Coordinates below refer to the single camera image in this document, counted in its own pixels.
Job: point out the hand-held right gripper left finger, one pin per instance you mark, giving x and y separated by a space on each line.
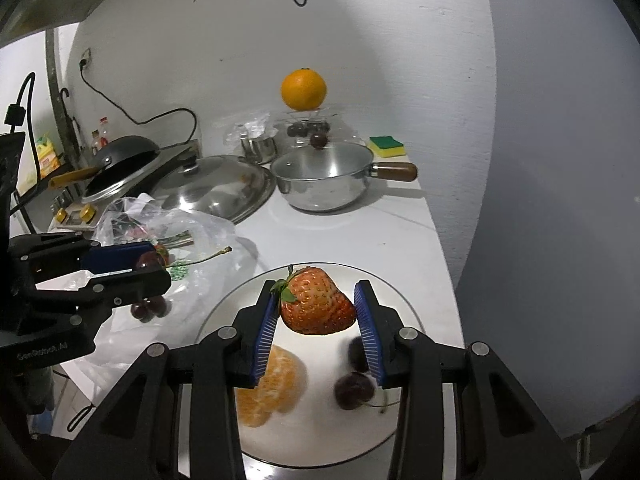
265 340

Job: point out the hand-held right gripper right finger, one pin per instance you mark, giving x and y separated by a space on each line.
369 335

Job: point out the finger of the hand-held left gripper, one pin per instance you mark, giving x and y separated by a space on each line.
140 285
115 256

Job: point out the red strawberry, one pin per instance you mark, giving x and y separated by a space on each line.
320 305
162 252

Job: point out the large peeled tangerine piece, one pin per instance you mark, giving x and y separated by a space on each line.
285 375

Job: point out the clear printed plastic bag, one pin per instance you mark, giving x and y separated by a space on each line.
215 240

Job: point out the white plate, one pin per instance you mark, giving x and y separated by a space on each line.
315 425

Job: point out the silver induction cooker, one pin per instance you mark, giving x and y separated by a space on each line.
75 215

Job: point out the clear oil bottle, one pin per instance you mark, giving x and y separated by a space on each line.
94 142

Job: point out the yellow dish soap bottle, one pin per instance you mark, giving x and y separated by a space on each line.
46 155

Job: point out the large steel glass lid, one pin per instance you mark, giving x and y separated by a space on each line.
215 185

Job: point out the clear bottle with red cap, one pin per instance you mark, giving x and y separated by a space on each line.
104 132

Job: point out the black hooked rod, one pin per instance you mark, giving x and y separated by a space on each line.
75 127

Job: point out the steel cup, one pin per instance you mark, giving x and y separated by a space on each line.
257 149

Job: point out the steel pot lid with knob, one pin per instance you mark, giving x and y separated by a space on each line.
320 162

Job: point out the crumpled clear plastic wrap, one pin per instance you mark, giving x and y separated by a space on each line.
250 127

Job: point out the yellow green sponge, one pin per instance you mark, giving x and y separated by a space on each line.
387 146

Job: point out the bunch of dark cherries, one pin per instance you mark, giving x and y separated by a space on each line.
300 130

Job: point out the clear glass jar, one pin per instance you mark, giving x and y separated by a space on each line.
305 116

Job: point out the whole orange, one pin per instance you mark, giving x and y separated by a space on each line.
303 89

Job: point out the grey range hood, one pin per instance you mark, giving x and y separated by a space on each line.
50 0

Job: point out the grey wall pipe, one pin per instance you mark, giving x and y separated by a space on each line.
55 85

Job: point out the white wall socket with plug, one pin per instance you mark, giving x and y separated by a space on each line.
86 57

